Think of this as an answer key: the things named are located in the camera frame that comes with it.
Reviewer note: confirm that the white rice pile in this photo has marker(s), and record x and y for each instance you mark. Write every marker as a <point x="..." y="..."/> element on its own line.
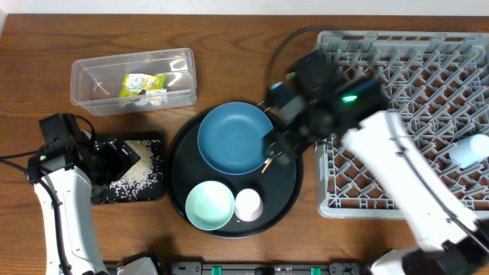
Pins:
<point x="141" y="175"/>

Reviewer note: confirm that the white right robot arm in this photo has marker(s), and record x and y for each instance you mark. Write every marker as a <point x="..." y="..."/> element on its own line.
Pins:
<point x="450" y="238"/>

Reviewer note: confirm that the light blue cup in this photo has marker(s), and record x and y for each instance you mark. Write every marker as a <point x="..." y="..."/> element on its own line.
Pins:
<point x="470" y="150"/>

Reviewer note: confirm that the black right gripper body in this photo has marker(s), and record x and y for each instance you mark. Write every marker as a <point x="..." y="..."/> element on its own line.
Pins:
<point x="307" y="135"/>

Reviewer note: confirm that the round black serving tray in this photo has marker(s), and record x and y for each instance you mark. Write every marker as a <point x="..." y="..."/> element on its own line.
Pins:
<point x="185" y="168"/>

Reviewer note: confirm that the rectangular black tray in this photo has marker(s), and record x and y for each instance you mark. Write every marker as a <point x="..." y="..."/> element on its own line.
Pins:
<point x="156" y="190"/>

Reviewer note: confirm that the crumpled white tissue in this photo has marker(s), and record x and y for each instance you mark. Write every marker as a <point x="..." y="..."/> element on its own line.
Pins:
<point x="154" y="97"/>

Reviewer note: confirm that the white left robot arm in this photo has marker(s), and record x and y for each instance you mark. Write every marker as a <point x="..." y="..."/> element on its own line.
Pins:
<point x="67" y="171"/>

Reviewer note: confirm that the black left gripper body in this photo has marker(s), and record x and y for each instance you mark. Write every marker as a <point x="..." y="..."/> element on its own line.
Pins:
<point x="105" y="164"/>

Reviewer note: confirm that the yellow green snack wrapper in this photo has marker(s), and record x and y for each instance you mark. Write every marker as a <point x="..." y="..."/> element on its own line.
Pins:
<point x="134" y="83"/>

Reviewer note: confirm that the black rail with green clips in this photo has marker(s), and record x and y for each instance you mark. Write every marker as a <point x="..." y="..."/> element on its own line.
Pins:
<point x="197" y="268"/>

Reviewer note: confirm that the grey plastic dishwasher rack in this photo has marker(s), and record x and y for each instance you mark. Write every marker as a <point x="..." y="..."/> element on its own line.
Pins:
<point x="438" y="83"/>

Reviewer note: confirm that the pale pink cup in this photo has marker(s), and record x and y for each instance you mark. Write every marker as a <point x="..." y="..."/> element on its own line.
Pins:
<point x="248" y="205"/>

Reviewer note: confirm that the mint green bowl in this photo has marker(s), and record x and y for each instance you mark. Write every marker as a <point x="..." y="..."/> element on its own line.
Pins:
<point x="210" y="205"/>

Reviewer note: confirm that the clear plastic waste bin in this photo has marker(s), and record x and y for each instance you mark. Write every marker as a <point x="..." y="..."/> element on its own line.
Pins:
<point x="96" y="82"/>

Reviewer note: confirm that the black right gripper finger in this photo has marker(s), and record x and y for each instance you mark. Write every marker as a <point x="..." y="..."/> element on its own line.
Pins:
<point x="284" y="99"/>
<point x="282" y="145"/>

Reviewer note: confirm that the blue plate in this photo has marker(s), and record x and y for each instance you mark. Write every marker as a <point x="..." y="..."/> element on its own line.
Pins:
<point x="231" y="138"/>

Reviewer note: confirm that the wooden chopstick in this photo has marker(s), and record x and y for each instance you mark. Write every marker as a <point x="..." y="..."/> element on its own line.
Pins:
<point x="266" y="164"/>

